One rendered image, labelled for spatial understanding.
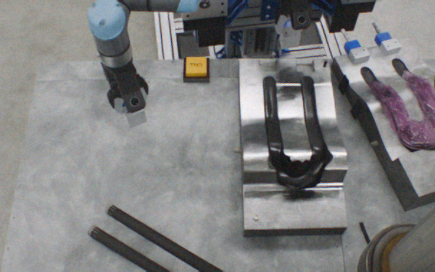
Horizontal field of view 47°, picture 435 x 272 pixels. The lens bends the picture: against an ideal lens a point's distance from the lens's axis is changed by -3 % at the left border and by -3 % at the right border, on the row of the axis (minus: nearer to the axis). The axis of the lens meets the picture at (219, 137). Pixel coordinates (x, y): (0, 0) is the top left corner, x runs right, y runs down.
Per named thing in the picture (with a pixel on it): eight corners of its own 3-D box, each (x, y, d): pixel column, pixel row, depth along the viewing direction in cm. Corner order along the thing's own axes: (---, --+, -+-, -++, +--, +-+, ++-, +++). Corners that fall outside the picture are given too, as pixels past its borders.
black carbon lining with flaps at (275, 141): (259, 80, 146) (262, 60, 138) (316, 80, 146) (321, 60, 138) (267, 193, 130) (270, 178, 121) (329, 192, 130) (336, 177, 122)
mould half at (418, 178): (331, 67, 157) (337, 44, 147) (403, 48, 161) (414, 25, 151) (404, 211, 134) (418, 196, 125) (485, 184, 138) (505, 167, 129)
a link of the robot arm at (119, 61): (135, 50, 111) (101, 63, 109) (138, 62, 115) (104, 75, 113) (123, 26, 114) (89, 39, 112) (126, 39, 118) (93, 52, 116)
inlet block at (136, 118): (112, 91, 140) (108, 80, 136) (129, 85, 141) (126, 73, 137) (129, 128, 135) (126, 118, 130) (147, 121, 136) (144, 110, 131)
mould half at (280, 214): (237, 77, 155) (239, 49, 143) (322, 76, 155) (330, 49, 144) (243, 237, 131) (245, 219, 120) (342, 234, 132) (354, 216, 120)
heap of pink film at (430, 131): (361, 83, 147) (367, 68, 140) (413, 69, 150) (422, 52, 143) (402, 160, 135) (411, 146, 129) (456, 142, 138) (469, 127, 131)
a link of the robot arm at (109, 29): (126, -7, 104) (119, 25, 100) (134, 28, 114) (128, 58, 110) (89, -7, 104) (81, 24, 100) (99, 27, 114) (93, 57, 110)
